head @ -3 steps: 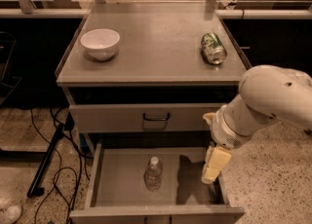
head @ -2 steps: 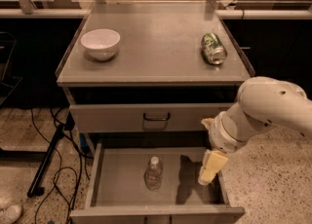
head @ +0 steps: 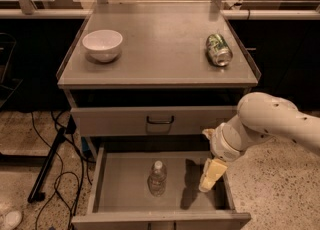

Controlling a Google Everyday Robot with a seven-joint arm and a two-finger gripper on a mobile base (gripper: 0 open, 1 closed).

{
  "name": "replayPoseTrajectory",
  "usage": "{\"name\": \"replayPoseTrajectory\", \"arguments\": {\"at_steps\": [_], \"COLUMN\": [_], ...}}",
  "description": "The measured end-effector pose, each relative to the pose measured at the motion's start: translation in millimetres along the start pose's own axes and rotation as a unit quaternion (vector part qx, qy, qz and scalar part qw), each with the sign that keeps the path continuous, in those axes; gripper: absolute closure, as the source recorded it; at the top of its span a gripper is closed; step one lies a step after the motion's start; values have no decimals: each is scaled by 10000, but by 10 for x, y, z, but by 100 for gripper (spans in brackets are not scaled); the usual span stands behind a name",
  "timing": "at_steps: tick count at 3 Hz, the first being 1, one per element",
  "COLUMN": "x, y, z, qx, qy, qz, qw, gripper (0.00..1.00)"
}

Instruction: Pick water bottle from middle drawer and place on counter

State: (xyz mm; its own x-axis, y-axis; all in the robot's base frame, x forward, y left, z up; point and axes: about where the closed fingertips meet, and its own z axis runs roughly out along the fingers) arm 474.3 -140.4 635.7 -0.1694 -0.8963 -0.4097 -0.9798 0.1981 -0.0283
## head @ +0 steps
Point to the black drawer handle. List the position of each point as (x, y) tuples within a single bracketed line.
[(160, 122)]

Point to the black stand leg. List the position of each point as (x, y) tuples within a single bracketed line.
[(36, 194)]

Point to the green soda can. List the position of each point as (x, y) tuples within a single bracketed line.
[(218, 50)]

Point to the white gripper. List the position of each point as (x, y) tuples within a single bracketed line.
[(218, 141)]

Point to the white shoe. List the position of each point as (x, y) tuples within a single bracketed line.
[(10, 220)]

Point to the open middle drawer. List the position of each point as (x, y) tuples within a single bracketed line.
[(120, 198)]

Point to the grey metal drawer cabinet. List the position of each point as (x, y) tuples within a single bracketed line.
[(163, 63)]

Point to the white ceramic bowl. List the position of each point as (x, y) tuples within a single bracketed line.
[(103, 45)]

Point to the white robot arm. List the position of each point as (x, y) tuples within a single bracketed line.
[(259, 117)]

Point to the closed upper drawer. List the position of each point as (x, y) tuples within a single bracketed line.
[(141, 121)]

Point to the clear plastic water bottle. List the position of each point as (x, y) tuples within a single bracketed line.
[(157, 178)]

